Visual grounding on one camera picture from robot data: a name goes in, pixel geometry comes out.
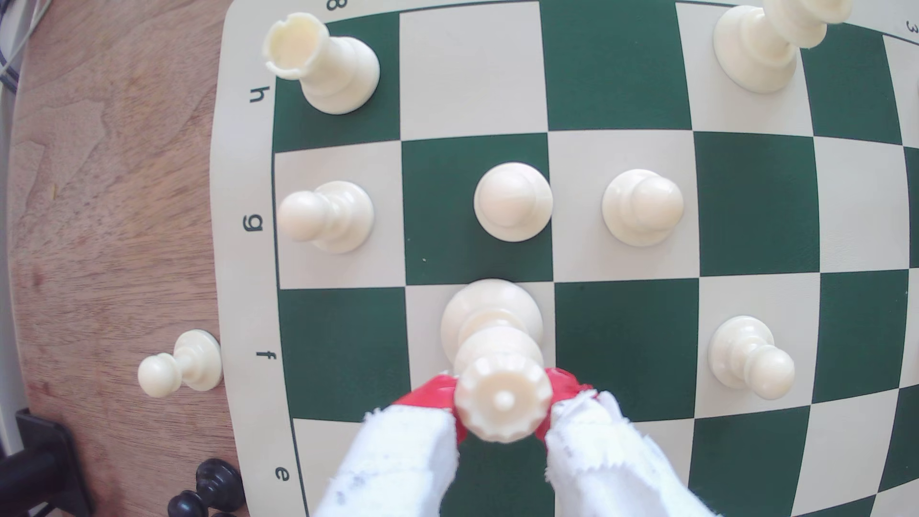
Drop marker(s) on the white chess rook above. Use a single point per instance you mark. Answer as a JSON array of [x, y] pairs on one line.
[[334, 68]]

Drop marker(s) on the green and cream chess mat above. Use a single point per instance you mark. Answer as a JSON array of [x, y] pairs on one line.
[[617, 208]]

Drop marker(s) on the white chess pawn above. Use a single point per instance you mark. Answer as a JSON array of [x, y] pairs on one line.
[[190, 361], [641, 208], [513, 202], [330, 215], [747, 355]]

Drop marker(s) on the gripper finger white cloth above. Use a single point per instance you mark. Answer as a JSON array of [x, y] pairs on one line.
[[398, 463], [610, 463]]

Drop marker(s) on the black chess pawn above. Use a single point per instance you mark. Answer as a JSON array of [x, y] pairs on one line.
[[219, 485]]

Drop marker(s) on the white chess king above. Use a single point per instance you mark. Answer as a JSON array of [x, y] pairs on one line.
[[757, 50]]

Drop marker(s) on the white chess queen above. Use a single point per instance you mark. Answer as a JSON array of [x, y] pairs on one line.
[[499, 337]]

